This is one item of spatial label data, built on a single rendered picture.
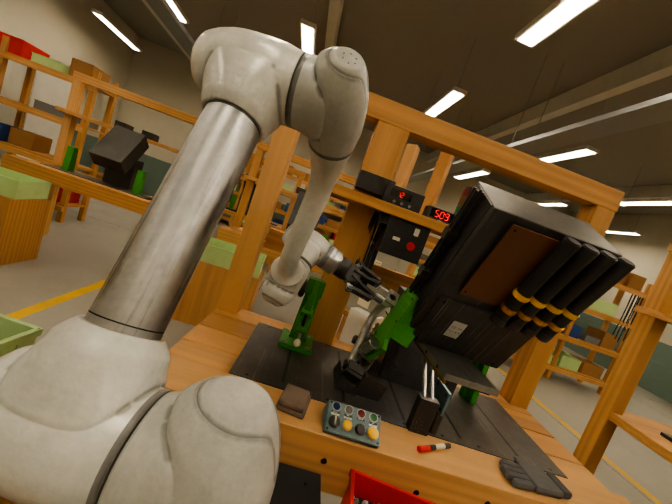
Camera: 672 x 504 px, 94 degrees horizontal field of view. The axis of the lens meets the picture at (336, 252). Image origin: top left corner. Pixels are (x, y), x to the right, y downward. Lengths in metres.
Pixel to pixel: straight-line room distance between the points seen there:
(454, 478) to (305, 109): 0.94
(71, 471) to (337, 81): 0.61
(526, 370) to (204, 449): 1.53
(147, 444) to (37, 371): 0.15
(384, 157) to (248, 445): 1.16
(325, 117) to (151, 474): 0.56
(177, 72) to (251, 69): 11.85
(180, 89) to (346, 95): 11.74
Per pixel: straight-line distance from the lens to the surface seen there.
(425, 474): 1.01
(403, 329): 1.06
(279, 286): 0.96
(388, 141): 1.38
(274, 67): 0.61
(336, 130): 0.61
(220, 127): 0.56
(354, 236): 1.33
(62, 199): 6.01
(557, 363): 7.26
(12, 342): 0.94
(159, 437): 0.46
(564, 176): 1.68
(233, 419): 0.43
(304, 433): 0.90
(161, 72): 12.60
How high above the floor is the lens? 1.42
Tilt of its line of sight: 6 degrees down
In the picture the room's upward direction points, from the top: 20 degrees clockwise
